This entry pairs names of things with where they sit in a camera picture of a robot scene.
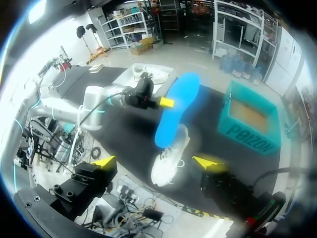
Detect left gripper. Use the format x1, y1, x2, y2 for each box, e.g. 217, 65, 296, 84
123, 77, 175, 110

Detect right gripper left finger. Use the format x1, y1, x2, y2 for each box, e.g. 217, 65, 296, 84
50, 155, 118, 220

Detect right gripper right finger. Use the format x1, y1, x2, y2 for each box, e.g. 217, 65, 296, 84
192, 155, 260, 222

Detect blue and black insole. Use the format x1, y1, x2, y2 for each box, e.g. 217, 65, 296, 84
154, 72, 201, 150

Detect white shoe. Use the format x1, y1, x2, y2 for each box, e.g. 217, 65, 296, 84
132, 65, 169, 84
151, 123, 191, 187

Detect teal box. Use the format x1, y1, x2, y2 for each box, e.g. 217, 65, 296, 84
217, 79, 282, 157

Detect white cable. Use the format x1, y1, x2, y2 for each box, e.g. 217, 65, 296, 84
69, 105, 85, 165

